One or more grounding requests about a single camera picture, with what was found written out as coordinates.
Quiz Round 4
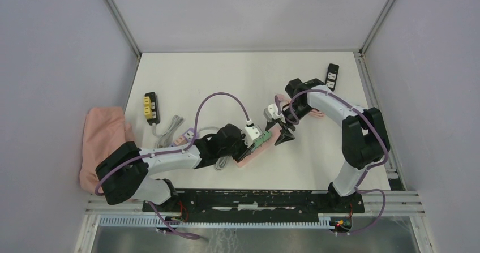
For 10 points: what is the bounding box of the pink power strip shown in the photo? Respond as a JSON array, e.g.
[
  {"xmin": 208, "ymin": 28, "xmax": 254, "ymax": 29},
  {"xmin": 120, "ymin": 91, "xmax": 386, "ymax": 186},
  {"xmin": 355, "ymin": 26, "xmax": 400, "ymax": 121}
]
[{"xmin": 236, "ymin": 126, "xmax": 280, "ymax": 168}]

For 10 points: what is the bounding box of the green cube plug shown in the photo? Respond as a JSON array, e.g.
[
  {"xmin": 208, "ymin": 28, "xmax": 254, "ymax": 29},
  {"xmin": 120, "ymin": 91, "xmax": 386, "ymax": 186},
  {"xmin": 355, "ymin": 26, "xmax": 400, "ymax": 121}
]
[
  {"xmin": 261, "ymin": 131, "xmax": 272, "ymax": 142},
  {"xmin": 254, "ymin": 137, "xmax": 264, "ymax": 148}
]

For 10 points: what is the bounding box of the black power strip green USB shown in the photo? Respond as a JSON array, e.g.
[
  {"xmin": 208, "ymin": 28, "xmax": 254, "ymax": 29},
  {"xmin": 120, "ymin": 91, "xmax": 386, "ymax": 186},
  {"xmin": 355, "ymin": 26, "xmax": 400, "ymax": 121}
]
[{"xmin": 325, "ymin": 63, "xmax": 340, "ymax": 91}]

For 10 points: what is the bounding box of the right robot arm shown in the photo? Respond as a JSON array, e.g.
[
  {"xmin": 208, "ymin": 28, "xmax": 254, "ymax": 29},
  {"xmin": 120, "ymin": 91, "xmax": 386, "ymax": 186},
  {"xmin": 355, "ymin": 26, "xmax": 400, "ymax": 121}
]
[{"xmin": 264, "ymin": 78, "xmax": 391, "ymax": 212}]

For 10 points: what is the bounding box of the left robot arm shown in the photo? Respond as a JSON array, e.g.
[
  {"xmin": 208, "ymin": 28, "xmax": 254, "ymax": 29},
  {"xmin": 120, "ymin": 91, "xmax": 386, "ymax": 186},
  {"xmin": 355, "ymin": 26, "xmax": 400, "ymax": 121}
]
[{"xmin": 95, "ymin": 124, "xmax": 263, "ymax": 212}]

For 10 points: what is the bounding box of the beige pink charger plug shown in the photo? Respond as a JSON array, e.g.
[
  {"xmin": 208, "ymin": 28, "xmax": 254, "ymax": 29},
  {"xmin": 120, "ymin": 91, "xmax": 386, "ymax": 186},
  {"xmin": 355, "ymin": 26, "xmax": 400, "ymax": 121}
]
[{"xmin": 173, "ymin": 136, "xmax": 188, "ymax": 146}]

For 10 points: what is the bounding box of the yellow charger plug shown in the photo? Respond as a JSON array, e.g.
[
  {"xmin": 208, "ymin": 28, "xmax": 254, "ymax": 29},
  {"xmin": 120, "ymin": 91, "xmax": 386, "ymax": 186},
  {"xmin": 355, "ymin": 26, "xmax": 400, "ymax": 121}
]
[
  {"xmin": 143, "ymin": 96, "xmax": 151, "ymax": 107},
  {"xmin": 144, "ymin": 106, "xmax": 153, "ymax": 120}
]

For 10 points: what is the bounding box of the purple power strip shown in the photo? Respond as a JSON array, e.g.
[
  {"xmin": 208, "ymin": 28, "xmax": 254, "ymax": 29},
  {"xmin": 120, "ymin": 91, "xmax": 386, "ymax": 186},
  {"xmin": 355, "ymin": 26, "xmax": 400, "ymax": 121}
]
[{"xmin": 170, "ymin": 128, "xmax": 198, "ymax": 147}]

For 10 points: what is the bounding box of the small black power strip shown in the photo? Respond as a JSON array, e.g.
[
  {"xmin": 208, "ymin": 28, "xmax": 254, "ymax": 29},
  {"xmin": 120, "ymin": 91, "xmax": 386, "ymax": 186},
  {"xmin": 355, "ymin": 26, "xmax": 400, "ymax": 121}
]
[{"xmin": 144, "ymin": 92, "xmax": 160, "ymax": 126}]

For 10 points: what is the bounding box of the pink cloth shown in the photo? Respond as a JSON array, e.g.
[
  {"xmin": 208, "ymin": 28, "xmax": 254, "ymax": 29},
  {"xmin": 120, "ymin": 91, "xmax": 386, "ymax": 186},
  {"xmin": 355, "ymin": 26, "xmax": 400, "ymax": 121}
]
[{"xmin": 79, "ymin": 106, "xmax": 135, "ymax": 195}]

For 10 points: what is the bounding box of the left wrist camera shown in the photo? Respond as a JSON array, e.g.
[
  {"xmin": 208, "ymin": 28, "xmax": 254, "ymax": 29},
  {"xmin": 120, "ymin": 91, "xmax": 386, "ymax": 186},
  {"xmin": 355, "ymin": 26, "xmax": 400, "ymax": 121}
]
[{"xmin": 242, "ymin": 123, "xmax": 263, "ymax": 147}]

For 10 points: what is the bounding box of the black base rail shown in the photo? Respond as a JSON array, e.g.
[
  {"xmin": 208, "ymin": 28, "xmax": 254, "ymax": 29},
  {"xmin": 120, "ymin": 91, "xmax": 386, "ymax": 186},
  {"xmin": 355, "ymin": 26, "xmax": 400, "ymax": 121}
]
[{"xmin": 157, "ymin": 188, "xmax": 365, "ymax": 223}]

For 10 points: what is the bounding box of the grey cable of small strip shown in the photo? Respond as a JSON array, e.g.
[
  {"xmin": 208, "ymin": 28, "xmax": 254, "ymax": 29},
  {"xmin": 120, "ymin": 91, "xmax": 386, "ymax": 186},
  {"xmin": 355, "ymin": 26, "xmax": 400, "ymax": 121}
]
[{"xmin": 152, "ymin": 115, "xmax": 185, "ymax": 149}]

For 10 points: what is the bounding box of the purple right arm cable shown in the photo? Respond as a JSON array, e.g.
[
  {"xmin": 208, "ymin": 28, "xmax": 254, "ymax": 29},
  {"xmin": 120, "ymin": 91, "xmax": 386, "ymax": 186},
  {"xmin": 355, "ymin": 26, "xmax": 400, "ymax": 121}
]
[{"xmin": 274, "ymin": 89, "xmax": 391, "ymax": 236}]

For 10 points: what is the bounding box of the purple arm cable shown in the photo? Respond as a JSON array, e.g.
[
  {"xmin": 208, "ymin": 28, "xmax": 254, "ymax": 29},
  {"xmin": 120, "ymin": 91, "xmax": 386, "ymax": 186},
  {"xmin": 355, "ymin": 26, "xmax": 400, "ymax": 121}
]
[
  {"xmin": 274, "ymin": 89, "xmax": 391, "ymax": 236},
  {"xmin": 94, "ymin": 92, "xmax": 252, "ymax": 241}
]

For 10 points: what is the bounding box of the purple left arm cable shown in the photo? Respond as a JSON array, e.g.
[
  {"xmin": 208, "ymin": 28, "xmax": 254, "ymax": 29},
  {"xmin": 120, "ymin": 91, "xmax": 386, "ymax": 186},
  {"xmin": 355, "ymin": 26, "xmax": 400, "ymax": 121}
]
[{"xmin": 94, "ymin": 92, "xmax": 252, "ymax": 241}]

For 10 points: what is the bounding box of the white slotted cable duct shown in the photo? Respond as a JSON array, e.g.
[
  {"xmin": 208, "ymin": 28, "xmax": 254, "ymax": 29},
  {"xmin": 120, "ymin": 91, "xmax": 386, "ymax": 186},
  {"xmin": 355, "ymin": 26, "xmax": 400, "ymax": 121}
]
[{"xmin": 98, "ymin": 214, "xmax": 334, "ymax": 230}]

